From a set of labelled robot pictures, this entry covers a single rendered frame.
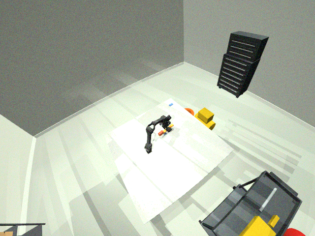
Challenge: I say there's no orange rectangular bar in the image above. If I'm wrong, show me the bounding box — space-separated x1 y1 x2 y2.
158 124 174 136

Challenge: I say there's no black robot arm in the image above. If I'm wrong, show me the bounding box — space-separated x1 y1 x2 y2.
144 115 171 154

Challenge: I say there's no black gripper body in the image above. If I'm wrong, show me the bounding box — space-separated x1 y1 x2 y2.
159 123 172 132

